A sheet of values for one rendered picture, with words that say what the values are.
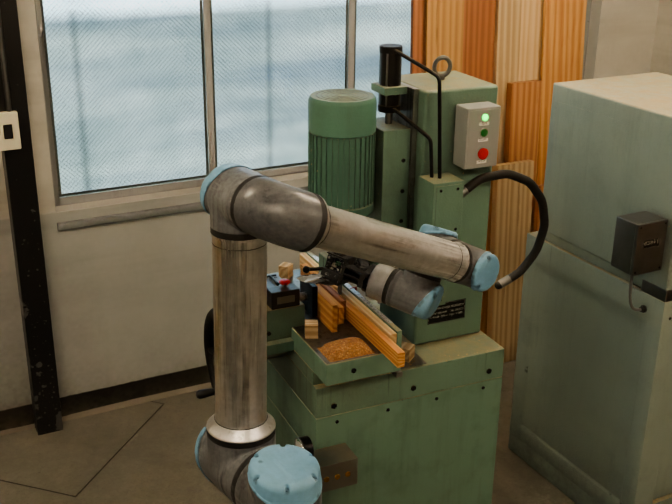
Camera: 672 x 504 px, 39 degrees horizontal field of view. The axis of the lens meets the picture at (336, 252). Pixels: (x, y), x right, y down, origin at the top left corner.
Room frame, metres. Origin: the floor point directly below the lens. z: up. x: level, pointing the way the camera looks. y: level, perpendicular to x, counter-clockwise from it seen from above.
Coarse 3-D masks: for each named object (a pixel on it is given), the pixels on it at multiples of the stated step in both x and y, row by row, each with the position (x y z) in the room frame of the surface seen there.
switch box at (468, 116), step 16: (464, 112) 2.39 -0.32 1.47; (480, 112) 2.39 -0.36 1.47; (496, 112) 2.41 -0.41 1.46; (464, 128) 2.38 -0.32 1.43; (480, 128) 2.39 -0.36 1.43; (496, 128) 2.41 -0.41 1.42; (464, 144) 2.38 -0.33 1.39; (480, 144) 2.39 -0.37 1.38; (496, 144) 2.41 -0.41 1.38; (464, 160) 2.37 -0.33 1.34; (496, 160) 2.41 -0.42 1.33
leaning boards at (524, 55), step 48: (432, 0) 3.88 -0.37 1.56; (480, 0) 4.02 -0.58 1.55; (528, 0) 4.14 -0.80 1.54; (576, 0) 4.22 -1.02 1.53; (432, 48) 3.87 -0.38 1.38; (480, 48) 4.02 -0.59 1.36; (528, 48) 4.14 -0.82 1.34; (576, 48) 4.22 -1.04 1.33; (528, 96) 4.01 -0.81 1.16; (528, 144) 4.01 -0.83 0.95; (528, 192) 3.87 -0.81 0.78
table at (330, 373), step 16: (304, 336) 2.24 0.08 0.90; (320, 336) 2.24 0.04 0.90; (336, 336) 2.25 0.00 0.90; (352, 336) 2.25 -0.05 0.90; (272, 352) 2.25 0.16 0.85; (304, 352) 2.21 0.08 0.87; (320, 352) 2.16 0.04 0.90; (320, 368) 2.12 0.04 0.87; (336, 368) 2.10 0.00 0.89; (352, 368) 2.12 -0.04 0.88; (368, 368) 2.14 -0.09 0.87; (384, 368) 2.16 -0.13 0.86
